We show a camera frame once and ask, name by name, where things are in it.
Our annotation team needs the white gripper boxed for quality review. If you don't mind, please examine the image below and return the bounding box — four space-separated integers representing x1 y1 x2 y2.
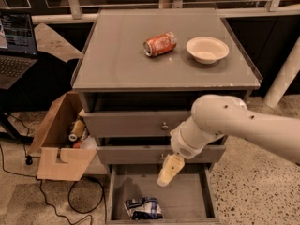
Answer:
157 128 201 187

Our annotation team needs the blue chip bag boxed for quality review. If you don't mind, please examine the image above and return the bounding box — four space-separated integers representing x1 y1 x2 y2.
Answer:
125 197 163 220

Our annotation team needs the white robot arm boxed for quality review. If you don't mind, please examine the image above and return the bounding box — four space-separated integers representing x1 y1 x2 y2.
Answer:
157 95 300 187

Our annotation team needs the grey bottom drawer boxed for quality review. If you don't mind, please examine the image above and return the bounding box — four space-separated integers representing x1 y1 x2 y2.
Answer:
106 164 221 225

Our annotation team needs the grey drawer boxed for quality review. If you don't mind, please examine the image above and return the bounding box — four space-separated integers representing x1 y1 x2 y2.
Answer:
83 111 190 138
97 137 225 165
106 164 221 225

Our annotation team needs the grey top drawer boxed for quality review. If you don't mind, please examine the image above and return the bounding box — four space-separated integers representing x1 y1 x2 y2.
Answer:
83 111 190 138

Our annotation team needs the grey middle drawer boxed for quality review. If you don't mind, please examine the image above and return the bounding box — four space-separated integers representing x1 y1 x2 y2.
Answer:
97 137 225 165

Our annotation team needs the grey drawer cabinet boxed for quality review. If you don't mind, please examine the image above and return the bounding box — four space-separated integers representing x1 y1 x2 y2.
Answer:
70 8 263 225

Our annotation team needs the yellow bottle in box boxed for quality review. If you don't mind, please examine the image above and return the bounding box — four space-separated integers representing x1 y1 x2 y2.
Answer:
68 120 85 142

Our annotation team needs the cardboard box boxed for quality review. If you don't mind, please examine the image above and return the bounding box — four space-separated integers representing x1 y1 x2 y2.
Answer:
27 91 96 181

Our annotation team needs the white paper bowl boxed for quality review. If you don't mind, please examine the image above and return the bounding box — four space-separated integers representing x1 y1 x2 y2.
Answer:
186 37 230 65

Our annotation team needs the crushed orange soda can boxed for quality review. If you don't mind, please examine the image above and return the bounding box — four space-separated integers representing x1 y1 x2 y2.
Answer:
143 32 177 57

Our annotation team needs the black desk leg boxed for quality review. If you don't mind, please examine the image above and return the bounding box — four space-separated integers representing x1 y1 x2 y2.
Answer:
0 112 33 144

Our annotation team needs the open laptop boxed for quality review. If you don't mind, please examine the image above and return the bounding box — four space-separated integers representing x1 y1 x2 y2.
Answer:
0 9 38 90

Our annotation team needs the black floor cable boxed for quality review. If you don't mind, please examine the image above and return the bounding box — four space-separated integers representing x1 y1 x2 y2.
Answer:
0 113 108 225

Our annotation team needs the white pipe rail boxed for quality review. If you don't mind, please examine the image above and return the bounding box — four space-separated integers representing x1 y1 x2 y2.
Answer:
32 4 300 24

